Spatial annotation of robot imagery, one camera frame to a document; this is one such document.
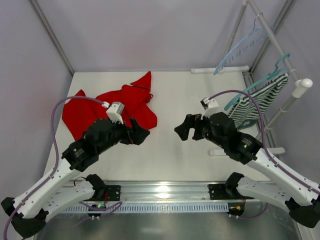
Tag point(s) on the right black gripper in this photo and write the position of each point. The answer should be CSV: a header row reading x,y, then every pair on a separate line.
x,y
197,128

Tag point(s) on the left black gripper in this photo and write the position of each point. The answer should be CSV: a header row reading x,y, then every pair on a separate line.
x,y
127,135

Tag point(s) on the red trousers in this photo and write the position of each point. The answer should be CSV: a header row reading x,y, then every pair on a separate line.
x,y
128,102

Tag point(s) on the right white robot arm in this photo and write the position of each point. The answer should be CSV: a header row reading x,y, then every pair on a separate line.
x,y
290,191

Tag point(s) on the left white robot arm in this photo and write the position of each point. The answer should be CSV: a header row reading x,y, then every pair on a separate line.
x,y
29,212

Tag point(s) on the light blue hanger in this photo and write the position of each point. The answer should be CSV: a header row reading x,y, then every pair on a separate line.
x,y
257,35

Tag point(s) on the green white striped garment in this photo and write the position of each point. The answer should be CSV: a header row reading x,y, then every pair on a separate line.
x,y
245,114

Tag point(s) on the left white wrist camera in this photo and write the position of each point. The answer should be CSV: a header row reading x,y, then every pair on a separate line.
x,y
114,112

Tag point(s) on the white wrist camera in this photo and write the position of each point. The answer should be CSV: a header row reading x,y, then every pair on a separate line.
x,y
114,112
210,107

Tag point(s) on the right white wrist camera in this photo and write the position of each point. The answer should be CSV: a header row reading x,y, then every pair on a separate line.
x,y
210,107

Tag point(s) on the aluminium mounting rail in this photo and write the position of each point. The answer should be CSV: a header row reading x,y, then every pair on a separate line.
x,y
165,191

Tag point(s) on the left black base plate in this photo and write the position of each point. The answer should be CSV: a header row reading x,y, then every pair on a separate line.
x,y
109,193

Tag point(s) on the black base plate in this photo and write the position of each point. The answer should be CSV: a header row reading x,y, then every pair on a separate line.
x,y
217,191
109,193

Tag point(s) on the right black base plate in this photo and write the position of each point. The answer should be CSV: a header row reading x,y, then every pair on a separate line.
x,y
217,191

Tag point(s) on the slotted cable duct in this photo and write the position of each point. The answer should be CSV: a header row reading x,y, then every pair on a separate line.
x,y
152,208

